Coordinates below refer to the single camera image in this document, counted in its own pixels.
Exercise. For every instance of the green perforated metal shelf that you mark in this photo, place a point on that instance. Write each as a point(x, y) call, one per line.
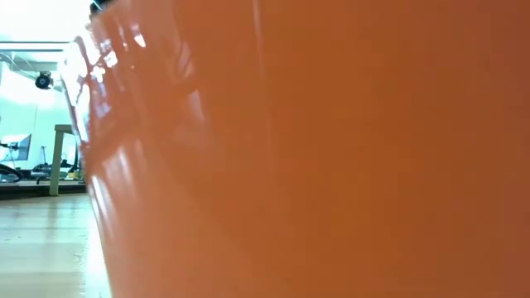
point(56, 165)

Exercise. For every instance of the computer monitor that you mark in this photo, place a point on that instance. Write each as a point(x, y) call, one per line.
point(20, 147)

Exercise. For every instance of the orange plastic mini bowl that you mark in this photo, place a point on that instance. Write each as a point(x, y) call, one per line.
point(331, 165)

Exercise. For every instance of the black aluminium crossbar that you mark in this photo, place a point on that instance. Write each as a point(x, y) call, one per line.
point(25, 190)

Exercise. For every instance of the black round device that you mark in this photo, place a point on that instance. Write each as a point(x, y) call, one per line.
point(43, 80)

